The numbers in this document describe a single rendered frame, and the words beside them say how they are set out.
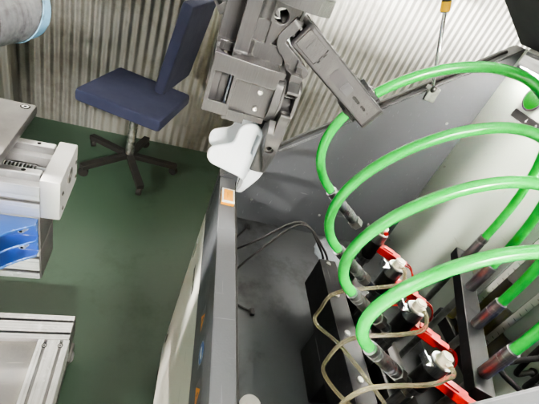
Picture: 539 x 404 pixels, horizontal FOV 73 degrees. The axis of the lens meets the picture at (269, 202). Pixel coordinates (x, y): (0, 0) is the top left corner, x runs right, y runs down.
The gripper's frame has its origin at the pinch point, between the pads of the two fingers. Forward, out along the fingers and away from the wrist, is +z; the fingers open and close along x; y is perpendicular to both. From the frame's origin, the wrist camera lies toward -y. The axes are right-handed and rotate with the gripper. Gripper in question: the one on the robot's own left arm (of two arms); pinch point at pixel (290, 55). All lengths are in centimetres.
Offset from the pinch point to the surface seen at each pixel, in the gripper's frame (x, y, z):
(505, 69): 7.3, -25.1, 12.3
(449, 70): 8.2, -18.1, 9.4
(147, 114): -132, 78, -1
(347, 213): 3.1, 0.2, 26.3
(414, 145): 14.7, -10.0, 15.1
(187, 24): -135, 40, -32
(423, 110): -29.2, -24.6, 23.1
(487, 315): 13.9, -13.7, 44.5
